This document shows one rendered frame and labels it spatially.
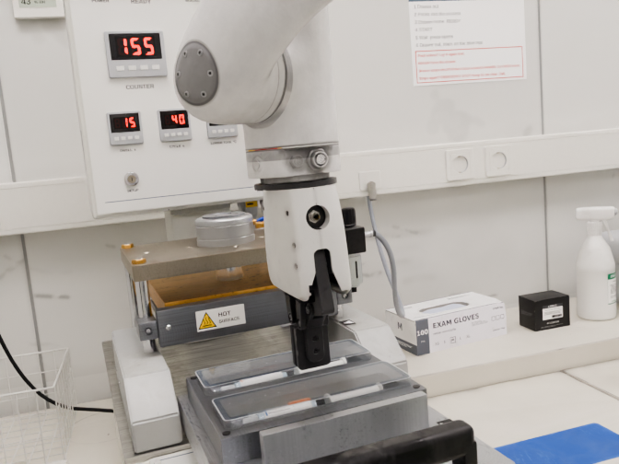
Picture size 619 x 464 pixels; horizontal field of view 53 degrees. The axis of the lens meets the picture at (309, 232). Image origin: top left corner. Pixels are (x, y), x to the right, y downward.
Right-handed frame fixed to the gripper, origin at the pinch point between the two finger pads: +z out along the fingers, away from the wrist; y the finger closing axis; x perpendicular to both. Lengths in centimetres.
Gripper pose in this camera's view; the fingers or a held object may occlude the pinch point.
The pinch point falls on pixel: (309, 344)
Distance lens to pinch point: 59.4
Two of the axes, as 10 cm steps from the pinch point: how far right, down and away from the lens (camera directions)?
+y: -3.6, -1.0, 9.3
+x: -9.3, 1.3, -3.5
